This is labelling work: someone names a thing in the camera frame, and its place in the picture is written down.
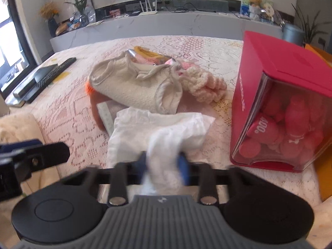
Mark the blue trash can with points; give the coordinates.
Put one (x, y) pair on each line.
(291, 33)

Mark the golden dish with snacks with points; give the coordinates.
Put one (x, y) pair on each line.
(67, 27)

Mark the yellow flowers in dark vase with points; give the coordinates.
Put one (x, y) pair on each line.
(51, 26)

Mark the white router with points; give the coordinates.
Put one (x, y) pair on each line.
(148, 11)

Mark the pale pink crochet piece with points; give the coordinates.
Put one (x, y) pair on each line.
(202, 85)

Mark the pink and yellow snack packet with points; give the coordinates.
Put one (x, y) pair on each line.
(150, 54)

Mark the black remote control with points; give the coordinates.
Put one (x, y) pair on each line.
(58, 68)

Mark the tall green floor plant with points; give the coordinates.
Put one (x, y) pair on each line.
(310, 28)

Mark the beige knit garment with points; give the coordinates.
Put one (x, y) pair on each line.
(134, 90)

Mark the grey marble television cabinet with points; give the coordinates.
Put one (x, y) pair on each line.
(181, 24)

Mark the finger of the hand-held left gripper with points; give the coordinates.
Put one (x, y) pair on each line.
(46, 154)

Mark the white cloth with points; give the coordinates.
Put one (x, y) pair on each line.
(160, 127)

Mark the orange cardboard box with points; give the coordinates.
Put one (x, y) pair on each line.
(325, 181)

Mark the cream fluffy blanket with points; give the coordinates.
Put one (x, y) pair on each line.
(18, 127)

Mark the reddish brown soft block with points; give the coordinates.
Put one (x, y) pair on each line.
(97, 109)

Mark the green potted plant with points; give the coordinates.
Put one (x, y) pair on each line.
(81, 4)

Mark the clear plastic bag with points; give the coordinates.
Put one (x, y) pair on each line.
(89, 15)

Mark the teddy bear gift box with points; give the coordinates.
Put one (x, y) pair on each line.
(255, 5)

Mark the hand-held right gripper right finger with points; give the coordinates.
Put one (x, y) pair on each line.
(183, 170)

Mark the wall socket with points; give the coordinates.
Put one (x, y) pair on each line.
(322, 41)

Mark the white dotted packet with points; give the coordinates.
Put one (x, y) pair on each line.
(106, 114)

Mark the pink lace tablecloth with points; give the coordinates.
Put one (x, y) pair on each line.
(72, 124)

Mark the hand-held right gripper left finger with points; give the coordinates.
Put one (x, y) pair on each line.
(142, 164)

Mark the pink card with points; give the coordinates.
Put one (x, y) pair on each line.
(114, 13)

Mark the red box with clear front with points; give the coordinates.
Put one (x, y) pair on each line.
(272, 57)

